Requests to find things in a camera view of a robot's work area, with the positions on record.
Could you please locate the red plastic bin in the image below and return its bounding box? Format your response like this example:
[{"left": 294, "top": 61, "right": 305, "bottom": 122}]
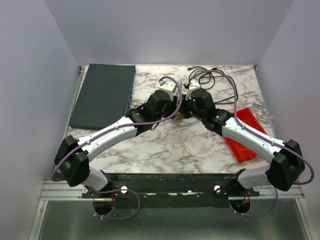
[{"left": 222, "top": 108, "right": 269, "bottom": 163}]

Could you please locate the yellow wire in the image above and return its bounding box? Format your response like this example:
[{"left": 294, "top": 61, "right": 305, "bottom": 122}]
[{"left": 172, "top": 113, "right": 193, "bottom": 161}]

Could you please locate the dark grey network switch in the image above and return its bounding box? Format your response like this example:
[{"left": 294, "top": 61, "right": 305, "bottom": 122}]
[{"left": 69, "top": 63, "right": 136, "bottom": 131}]

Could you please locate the black USB cable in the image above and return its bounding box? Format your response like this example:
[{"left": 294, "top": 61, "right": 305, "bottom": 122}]
[{"left": 187, "top": 66, "right": 238, "bottom": 105}]

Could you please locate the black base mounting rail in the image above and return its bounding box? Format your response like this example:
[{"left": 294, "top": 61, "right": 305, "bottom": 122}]
[{"left": 82, "top": 173, "right": 275, "bottom": 212}]

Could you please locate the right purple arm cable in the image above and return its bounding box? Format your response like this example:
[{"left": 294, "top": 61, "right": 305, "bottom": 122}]
[{"left": 187, "top": 69, "right": 315, "bottom": 185}]

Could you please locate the aluminium frame rail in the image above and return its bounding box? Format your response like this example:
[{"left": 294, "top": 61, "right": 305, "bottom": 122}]
[{"left": 39, "top": 181, "right": 83, "bottom": 201}]

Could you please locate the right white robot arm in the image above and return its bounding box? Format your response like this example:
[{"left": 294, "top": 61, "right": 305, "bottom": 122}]
[{"left": 179, "top": 88, "right": 306, "bottom": 191}]

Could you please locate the grey cable spool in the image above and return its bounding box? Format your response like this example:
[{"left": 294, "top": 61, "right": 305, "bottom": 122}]
[{"left": 172, "top": 80, "right": 185, "bottom": 120}]

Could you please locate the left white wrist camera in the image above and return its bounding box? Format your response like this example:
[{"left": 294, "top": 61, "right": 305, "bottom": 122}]
[{"left": 159, "top": 78, "right": 178, "bottom": 99}]

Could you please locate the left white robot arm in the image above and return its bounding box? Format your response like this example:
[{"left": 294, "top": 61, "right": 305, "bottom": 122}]
[{"left": 51, "top": 90, "right": 184, "bottom": 192}]

